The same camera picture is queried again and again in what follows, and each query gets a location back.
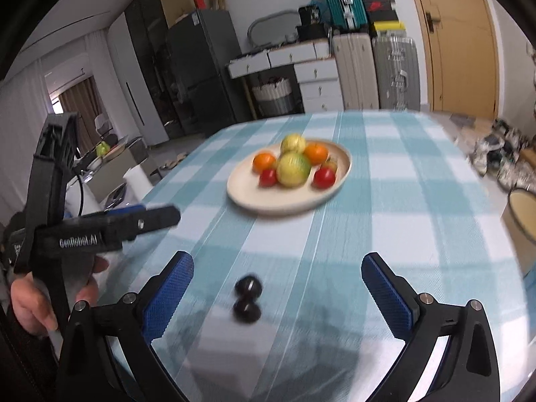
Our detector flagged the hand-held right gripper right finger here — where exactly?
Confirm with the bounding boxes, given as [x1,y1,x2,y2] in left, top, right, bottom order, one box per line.
[360,252,502,402]

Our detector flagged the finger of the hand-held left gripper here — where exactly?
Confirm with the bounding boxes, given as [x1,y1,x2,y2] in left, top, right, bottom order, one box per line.
[106,205,182,249]
[75,203,146,220]

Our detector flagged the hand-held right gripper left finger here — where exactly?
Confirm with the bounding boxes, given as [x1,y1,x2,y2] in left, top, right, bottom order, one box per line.
[54,250,196,402]

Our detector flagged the cream round plate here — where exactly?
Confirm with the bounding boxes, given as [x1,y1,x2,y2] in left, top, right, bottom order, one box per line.
[226,140,352,214]

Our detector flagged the orange tangerine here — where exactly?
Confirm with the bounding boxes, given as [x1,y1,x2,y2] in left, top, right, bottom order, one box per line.
[304,143,329,165]
[252,152,278,173]

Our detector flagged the yellow lemon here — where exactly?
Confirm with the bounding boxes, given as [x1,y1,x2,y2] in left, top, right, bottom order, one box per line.
[280,133,307,154]

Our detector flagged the person's left forearm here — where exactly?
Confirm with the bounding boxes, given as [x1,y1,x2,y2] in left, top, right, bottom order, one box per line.
[0,301,59,402]

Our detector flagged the person's left hand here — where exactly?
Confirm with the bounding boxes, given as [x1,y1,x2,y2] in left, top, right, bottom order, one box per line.
[9,256,110,336]

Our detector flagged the white paper towel roll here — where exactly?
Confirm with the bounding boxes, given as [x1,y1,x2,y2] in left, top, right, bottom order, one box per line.
[125,166,153,197]

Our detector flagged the beige slippers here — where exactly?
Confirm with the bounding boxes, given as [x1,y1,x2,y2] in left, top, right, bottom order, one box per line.
[161,153,187,170]

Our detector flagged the dark round fruit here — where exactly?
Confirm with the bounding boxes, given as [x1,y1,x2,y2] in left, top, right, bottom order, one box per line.
[233,298,262,324]
[234,275,263,299]

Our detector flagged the dark glass cabinet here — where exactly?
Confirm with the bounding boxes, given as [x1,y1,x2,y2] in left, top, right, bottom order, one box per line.
[124,0,177,135]

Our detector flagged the large yellow-green spotted fruit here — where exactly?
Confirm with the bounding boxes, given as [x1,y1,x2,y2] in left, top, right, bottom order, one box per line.
[276,152,313,188]

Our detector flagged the round stool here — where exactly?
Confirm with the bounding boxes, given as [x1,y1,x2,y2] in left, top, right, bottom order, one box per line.
[500,188,536,244]

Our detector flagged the black refrigerator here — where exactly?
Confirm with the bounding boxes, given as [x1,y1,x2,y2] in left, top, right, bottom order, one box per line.
[165,8,252,137]

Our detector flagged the wicker laundry basket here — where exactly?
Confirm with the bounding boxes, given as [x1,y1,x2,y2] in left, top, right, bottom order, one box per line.
[251,76,296,115]

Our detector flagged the pile of shoes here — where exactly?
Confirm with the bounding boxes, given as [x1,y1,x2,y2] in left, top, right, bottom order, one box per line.
[469,121,536,193]

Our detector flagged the cardboard box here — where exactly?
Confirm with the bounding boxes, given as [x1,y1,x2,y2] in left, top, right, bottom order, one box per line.
[155,0,197,30]

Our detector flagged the white drawer desk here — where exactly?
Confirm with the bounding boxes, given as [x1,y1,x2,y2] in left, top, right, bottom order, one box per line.
[228,40,346,114]

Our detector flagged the silver suitcase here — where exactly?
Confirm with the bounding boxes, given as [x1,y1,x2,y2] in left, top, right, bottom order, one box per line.
[371,36,420,112]

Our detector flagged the grey oval tray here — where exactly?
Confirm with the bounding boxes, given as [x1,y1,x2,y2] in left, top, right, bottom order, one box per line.
[247,10,300,49]

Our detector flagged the beige suitcase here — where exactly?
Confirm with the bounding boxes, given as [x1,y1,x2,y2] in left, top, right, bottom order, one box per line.
[331,32,380,112]

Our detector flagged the wooden door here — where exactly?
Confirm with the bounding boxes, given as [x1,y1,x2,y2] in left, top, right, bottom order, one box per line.
[404,0,501,120]

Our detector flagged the black and yellow box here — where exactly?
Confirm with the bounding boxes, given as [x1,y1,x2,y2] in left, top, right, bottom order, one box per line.
[371,21,407,38]

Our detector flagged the black and red box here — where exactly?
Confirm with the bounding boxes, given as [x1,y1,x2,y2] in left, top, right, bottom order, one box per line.
[360,0,398,23]

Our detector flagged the black cable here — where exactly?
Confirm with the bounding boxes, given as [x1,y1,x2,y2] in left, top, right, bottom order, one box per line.
[73,167,86,218]

